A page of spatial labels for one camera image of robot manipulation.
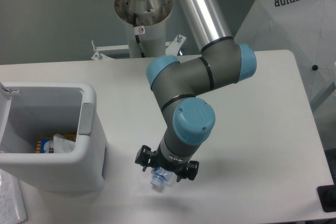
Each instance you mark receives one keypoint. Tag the white umbrella with lettering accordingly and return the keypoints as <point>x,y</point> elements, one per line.
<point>305,27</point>

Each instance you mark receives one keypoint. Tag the white metal base bracket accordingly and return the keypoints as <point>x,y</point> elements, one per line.
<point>143,49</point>

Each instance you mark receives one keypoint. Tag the black device at edge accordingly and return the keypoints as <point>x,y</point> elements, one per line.
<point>327,197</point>

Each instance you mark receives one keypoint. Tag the yellow blue snack package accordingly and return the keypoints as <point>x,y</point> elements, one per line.
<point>46,144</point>

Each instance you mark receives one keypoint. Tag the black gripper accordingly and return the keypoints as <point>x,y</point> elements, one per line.
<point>179,165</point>

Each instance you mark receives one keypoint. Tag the white notepad with writing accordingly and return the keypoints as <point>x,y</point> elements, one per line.
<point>13,208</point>

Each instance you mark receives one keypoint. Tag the clear crushed plastic bottle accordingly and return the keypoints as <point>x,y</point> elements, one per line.
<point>161,179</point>

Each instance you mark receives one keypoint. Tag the clear plastic bag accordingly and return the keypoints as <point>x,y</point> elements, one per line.
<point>62,145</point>

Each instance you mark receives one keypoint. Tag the white plastic trash can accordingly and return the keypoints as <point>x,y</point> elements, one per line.
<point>51,135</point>

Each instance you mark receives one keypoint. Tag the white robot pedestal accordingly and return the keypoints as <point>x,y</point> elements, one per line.
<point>144,20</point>

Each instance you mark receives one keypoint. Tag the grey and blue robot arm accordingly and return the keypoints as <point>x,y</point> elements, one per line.
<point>176,85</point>

